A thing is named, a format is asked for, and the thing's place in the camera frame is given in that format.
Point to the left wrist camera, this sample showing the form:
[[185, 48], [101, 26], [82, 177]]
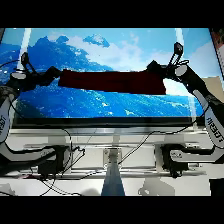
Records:
[[27, 62]]

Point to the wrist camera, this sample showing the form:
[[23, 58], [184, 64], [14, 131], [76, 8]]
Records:
[[176, 53], [27, 62]]

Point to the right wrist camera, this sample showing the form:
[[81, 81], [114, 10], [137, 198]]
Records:
[[176, 53]]

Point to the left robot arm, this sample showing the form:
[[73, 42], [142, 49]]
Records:
[[6, 116]]

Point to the dark red garment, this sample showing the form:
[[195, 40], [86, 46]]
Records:
[[110, 82]]

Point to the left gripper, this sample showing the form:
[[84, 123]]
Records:
[[50, 74]]

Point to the silver frame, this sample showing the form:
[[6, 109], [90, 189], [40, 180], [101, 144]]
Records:
[[111, 160]]

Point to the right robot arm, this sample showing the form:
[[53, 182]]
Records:
[[210, 110]]

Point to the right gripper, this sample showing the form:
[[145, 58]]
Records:
[[156, 68]]

